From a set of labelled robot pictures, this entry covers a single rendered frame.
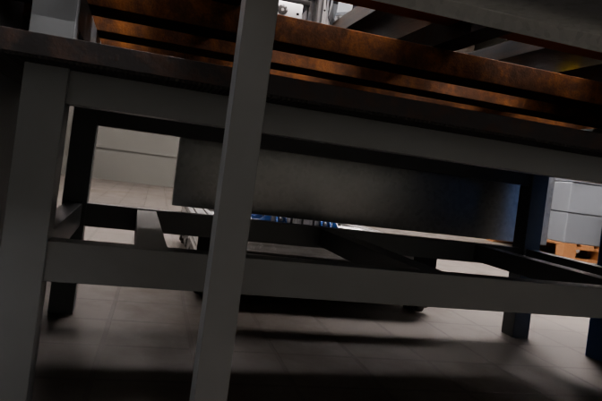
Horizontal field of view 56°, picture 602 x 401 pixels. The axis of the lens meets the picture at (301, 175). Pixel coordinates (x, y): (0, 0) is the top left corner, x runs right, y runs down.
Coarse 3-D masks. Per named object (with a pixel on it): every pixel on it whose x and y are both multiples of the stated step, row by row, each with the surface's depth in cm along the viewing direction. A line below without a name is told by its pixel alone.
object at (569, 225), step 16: (560, 192) 500; (576, 192) 489; (592, 192) 492; (560, 208) 498; (576, 208) 489; (592, 208) 493; (560, 224) 495; (576, 224) 490; (592, 224) 493; (496, 240) 596; (560, 240) 493; (576, 240) 491; (592, 240) 494; (592, 256) 501
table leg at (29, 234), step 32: (32, 0) 81; (64, 32) 83; (32, 64) 82; (32, 96) 82; (64, 96) 83; (32, 128) 82; (64, 128) 87; (32, 160) 82; (32, 192) 82; (32, 224) 82; (0, 256) 81; (32, 256) 82; (0, 288) 81; (32, 288) 83; (0, 320) 82; (32, 320) 83; (0, 352) 82; (32, 352) 83; (0, 384) 82; (32, 384) 88
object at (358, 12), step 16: (352, 16) 140; (368, 16) 130; (384, 16) 128; (400, 16) 127; (368, 32) 144; (384, 32) 142; (400, 32) 140; (496, 48) 158; (512, 48) 150; (528, 48) 143; (544, 48) 137; (528, 64) 155; (544, 64) 153; (560, 64) 151; (576, 64) 149; (592, 64) 147
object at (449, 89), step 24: (96, 24) 116; (120, 24) 117; (168, 48) 126; (192, 48) 122; (216, 48) 123; (288, 72) 135; (312, 72) 131; (336, 72) 130; (360, 72) 132; (384, 72) 134; (432, 96) 143; (456, 96) 139; (480, 96) 141; (504, 96) 143; (576, 120) 151; (600, 120) 151
